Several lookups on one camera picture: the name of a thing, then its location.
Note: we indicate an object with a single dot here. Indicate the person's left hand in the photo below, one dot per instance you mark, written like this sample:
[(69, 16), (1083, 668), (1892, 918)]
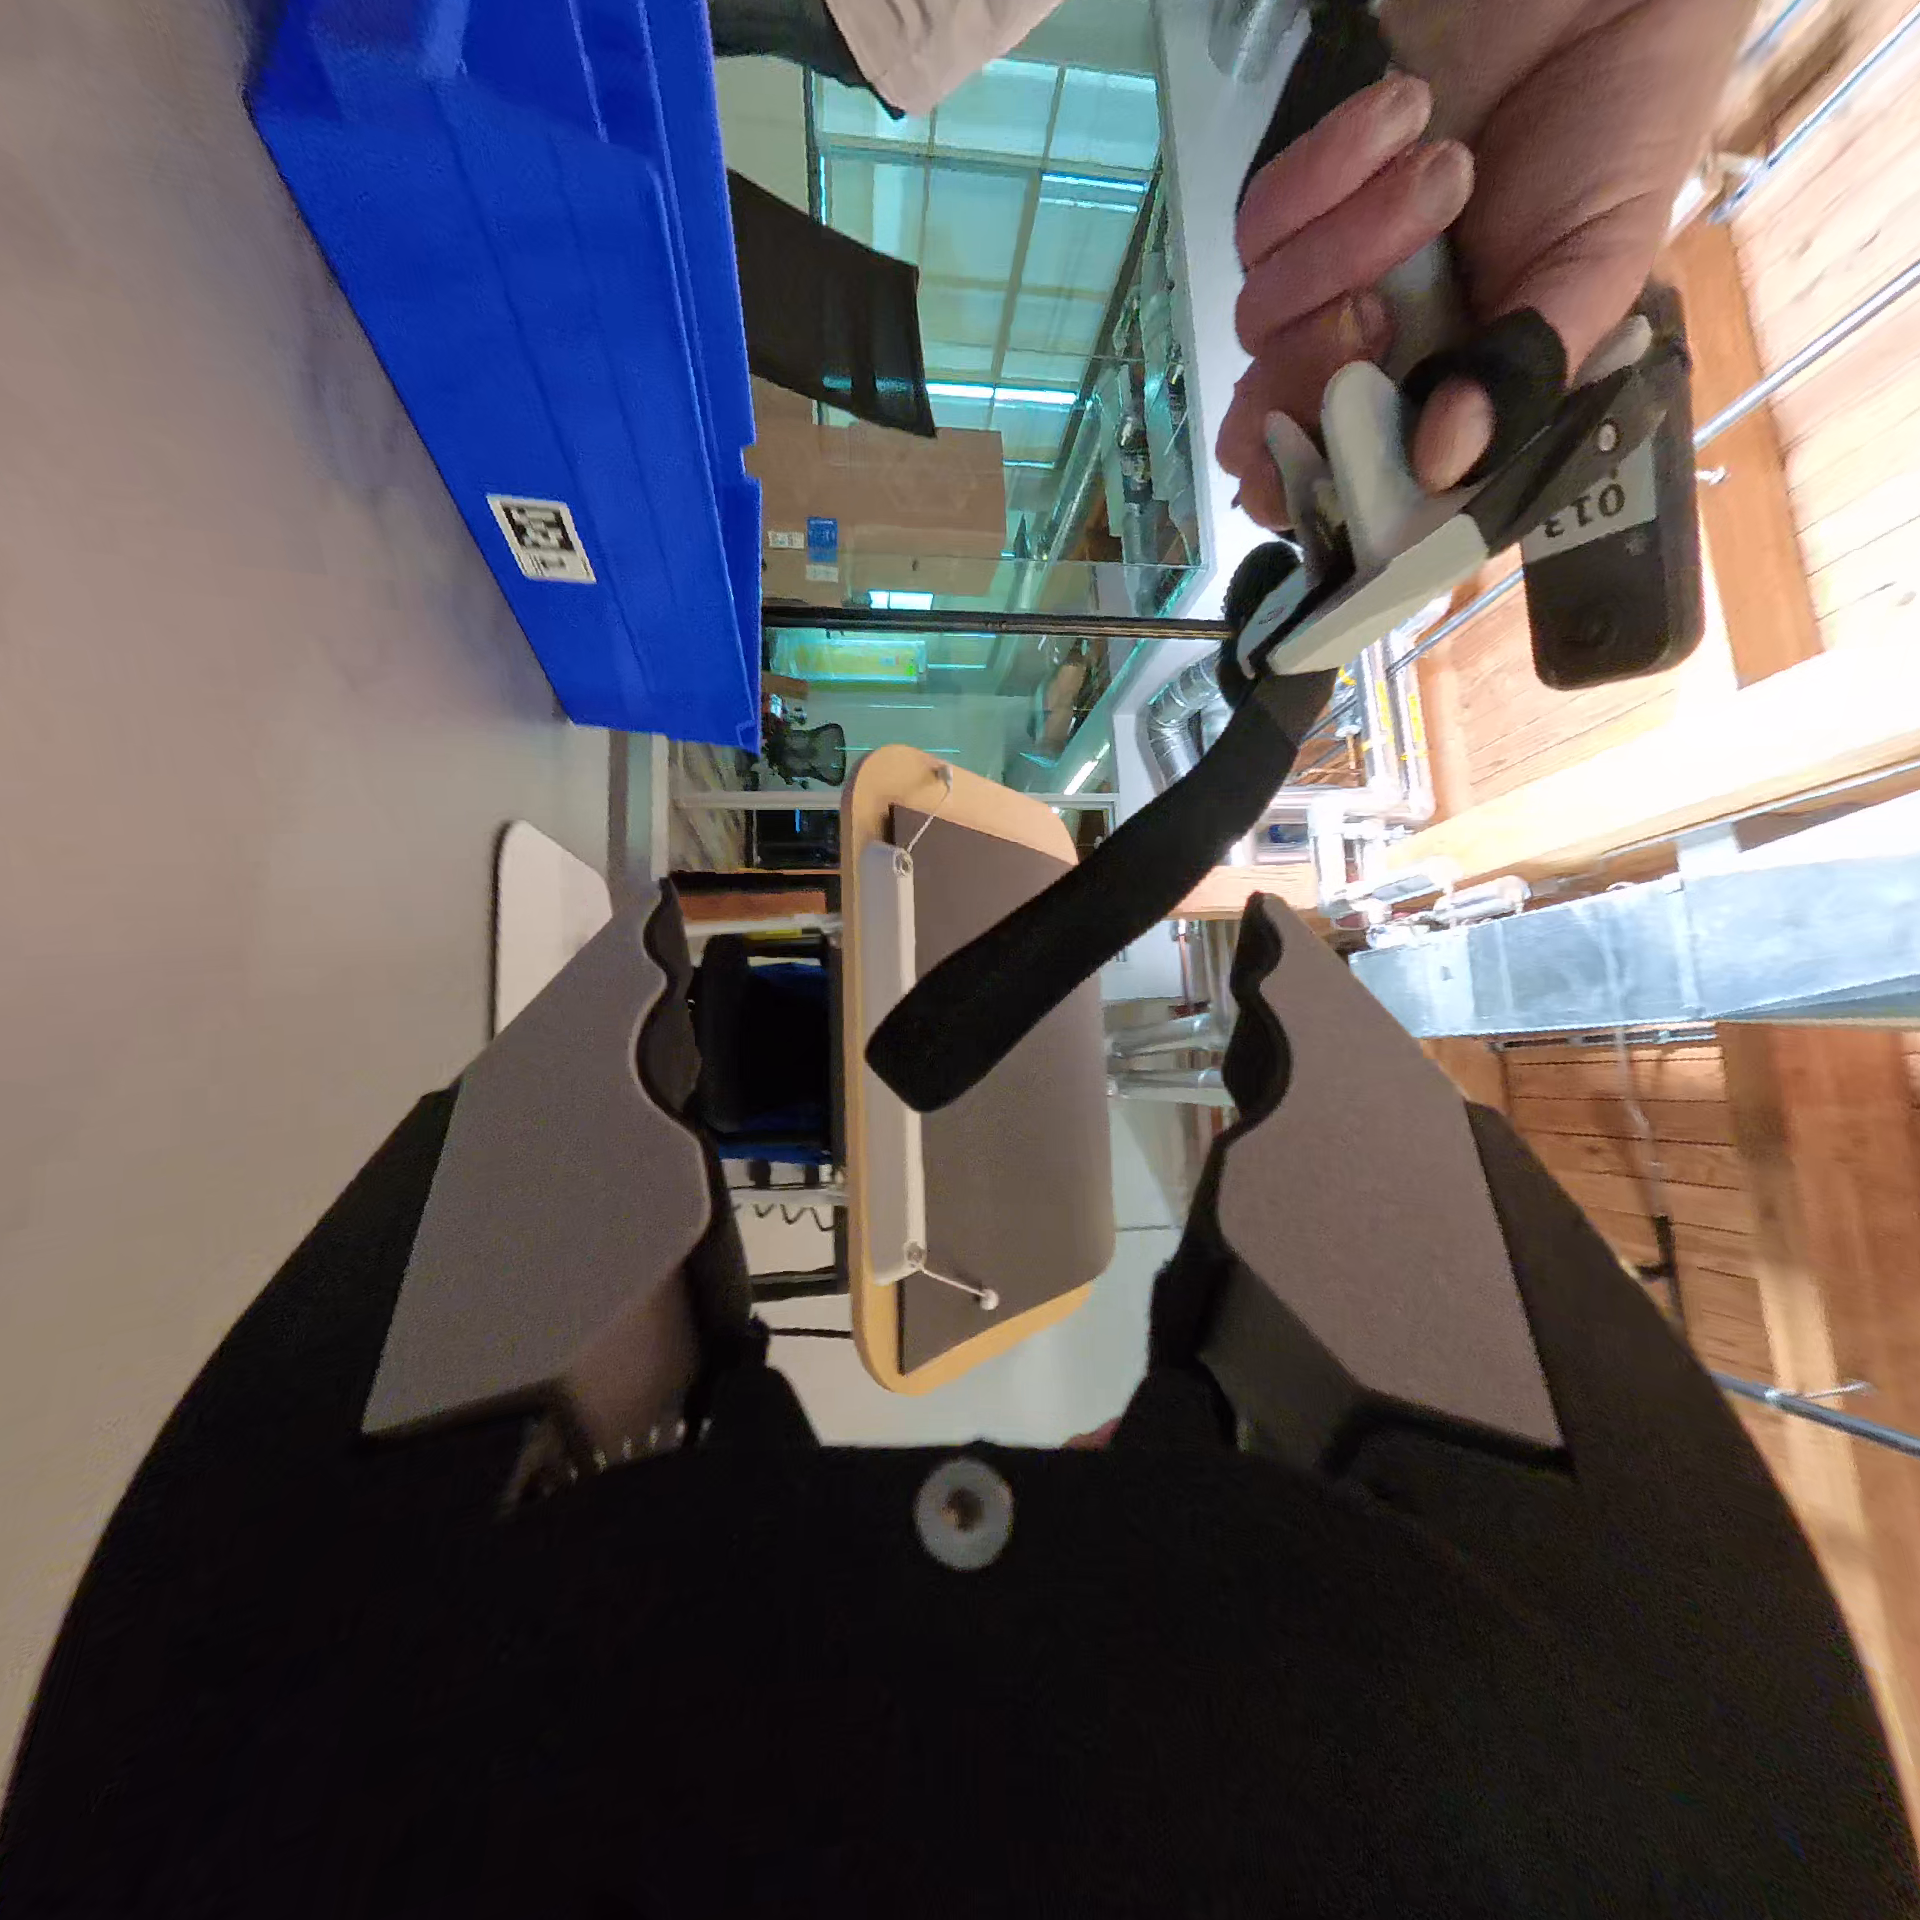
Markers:
[(1561, 150)]

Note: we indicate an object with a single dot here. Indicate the large silver ceiling duct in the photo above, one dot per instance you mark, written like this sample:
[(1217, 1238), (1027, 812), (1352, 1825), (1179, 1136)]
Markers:
[(1682, 944)]

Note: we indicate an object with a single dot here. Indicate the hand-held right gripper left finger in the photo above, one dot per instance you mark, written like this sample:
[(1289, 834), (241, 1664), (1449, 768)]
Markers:
[(540, 1231)]

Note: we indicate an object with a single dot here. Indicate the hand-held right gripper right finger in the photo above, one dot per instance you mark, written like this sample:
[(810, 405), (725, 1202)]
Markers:
[(1380, 1231)]

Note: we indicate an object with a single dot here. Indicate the large blue bin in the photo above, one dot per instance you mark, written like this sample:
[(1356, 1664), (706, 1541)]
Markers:
[(511, 268)]

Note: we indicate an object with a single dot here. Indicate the wooden ceiling beam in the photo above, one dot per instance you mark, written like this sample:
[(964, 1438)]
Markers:
[(1682, 763)]

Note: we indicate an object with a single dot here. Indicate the black board with wooden rim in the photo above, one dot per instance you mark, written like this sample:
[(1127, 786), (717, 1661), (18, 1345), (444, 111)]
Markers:
[(1023, 1050)]

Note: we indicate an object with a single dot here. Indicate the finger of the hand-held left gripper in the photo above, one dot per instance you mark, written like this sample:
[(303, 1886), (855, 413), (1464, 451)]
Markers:
[(1366, 593)]

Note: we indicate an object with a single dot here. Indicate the black office chair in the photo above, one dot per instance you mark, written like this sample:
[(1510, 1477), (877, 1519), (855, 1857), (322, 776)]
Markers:
[(763, 1050)]

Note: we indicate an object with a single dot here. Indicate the cardboard panel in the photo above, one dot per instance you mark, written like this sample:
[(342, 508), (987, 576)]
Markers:
[(885, 509)]

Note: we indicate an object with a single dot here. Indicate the white stand base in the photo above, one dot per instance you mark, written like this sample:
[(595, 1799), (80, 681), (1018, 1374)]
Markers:
[(547, 918)]

